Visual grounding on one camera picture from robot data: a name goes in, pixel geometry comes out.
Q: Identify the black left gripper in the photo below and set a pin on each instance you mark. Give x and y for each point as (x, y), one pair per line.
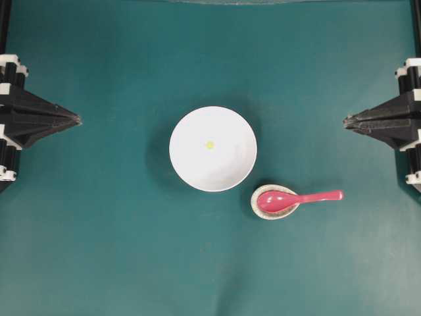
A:
(16, 135)

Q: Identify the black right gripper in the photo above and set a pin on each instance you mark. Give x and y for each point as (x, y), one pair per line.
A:
(402, 137)

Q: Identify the speckled ceramic spoon rest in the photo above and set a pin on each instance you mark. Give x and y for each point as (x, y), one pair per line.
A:
(271, 216)

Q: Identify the white round bowl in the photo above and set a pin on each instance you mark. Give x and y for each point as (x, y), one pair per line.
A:
(228, 163)

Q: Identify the black left frame post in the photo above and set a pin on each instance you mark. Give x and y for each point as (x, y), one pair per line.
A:
(5, 13)

